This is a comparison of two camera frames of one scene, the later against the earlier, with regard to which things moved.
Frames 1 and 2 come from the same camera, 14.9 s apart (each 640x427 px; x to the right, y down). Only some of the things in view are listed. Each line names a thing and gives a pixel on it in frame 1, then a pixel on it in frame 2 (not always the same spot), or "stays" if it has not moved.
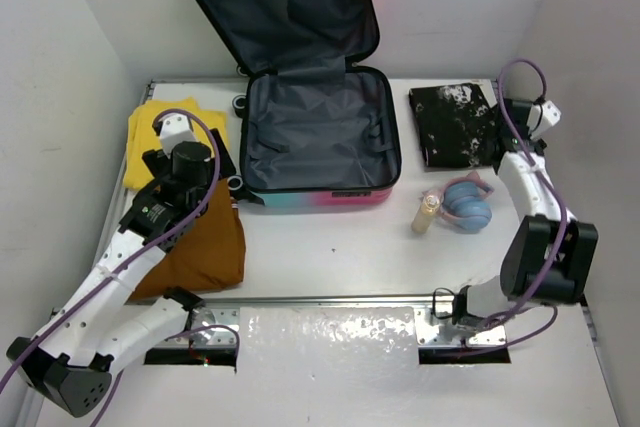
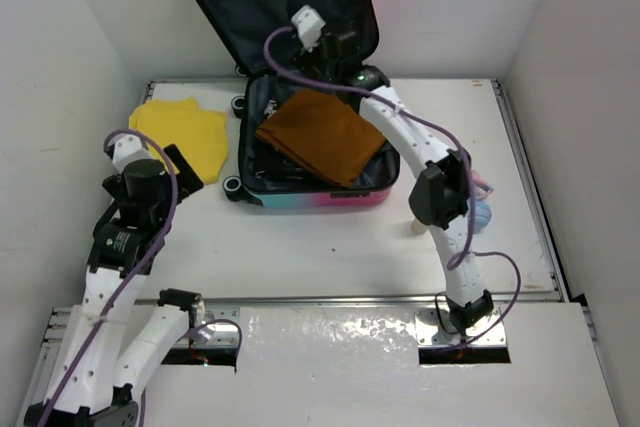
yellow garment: x=142 y=137 stays
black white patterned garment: x=456 y=125 -> x=272 y=164
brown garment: x=210 y=253 -> x=331 y=134
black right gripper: x=541 y=143 -> x=310 y=63
